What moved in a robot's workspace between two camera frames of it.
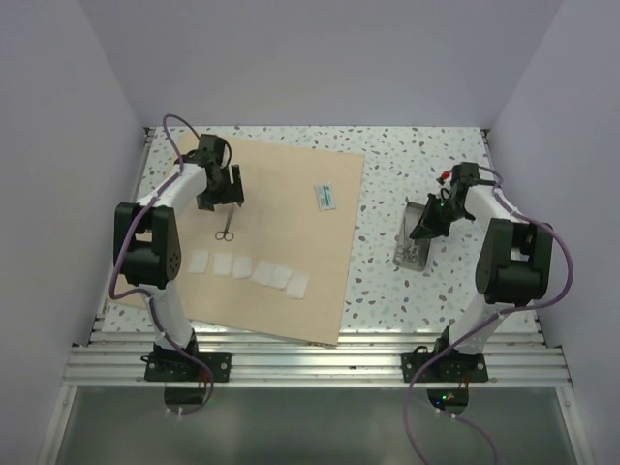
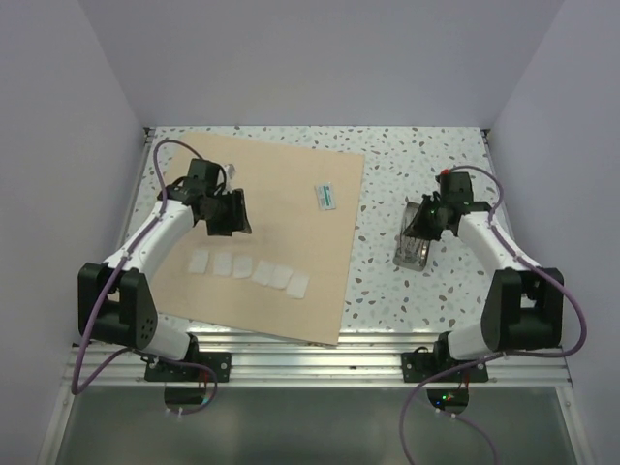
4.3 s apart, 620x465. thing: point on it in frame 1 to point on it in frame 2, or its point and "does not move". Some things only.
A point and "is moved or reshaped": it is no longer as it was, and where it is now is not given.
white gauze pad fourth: [263, 273] does not move
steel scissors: [228, 235] is moved or reshaped
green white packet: [325, 196] does not move
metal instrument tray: [411, 254] does not move
